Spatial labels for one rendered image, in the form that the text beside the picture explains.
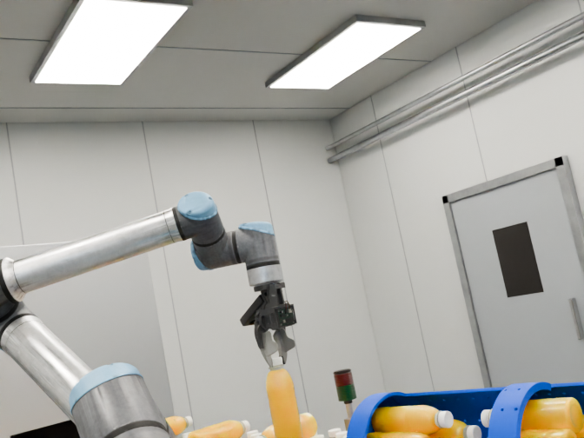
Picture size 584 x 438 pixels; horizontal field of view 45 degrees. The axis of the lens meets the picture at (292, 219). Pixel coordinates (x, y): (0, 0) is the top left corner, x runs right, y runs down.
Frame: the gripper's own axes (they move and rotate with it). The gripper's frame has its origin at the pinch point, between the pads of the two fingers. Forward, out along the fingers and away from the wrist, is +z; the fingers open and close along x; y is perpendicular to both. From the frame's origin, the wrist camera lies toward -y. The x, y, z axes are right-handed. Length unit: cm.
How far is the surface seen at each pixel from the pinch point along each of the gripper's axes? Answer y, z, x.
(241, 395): -358, 49, 272
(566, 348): -107, 51, 382
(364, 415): 20.8, 16.6, 7.2
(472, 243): -172, -42, 394
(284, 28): -170, -205, 215
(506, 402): 59, 15, 9
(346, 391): -24, 17, 50
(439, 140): -186, -137, 401
